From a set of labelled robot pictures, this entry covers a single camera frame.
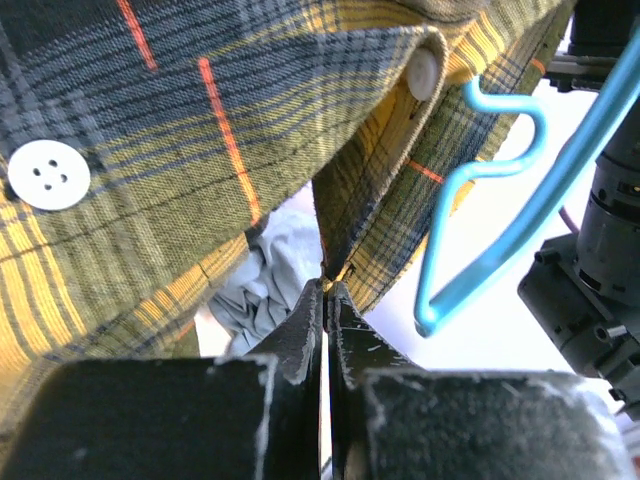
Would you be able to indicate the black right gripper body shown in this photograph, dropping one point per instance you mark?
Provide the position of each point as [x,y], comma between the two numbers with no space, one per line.
[598,337]

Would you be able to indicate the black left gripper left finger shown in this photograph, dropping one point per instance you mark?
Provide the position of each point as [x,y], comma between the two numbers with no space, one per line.
[254,416]

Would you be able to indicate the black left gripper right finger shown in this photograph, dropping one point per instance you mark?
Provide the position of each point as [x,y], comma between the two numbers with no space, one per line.
[392,419]

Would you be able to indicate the blue hanger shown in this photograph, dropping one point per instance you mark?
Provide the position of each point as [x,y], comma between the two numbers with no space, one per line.
[515,197]

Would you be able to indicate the yellow plaid shirt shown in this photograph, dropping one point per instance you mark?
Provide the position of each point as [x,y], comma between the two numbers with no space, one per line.
[198,118]

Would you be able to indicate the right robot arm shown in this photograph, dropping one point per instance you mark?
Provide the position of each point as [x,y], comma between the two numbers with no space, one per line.
[607,243]

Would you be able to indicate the grey shirt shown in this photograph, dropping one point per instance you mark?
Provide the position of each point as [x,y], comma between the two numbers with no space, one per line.
[284,254]

